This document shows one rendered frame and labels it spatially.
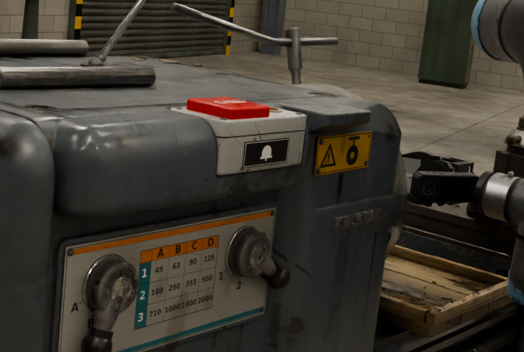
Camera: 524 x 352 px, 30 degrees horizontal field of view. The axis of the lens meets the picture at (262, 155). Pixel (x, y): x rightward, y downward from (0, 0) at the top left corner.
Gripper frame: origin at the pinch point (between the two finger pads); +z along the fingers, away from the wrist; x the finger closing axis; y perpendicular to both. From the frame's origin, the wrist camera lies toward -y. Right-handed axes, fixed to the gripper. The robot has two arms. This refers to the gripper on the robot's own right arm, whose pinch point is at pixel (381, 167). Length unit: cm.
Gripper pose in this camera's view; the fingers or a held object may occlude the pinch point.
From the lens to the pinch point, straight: 172.8
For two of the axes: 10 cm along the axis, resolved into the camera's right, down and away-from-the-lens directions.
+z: -7.7, -2.1, 6.1
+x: 1.3, -9.8, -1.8
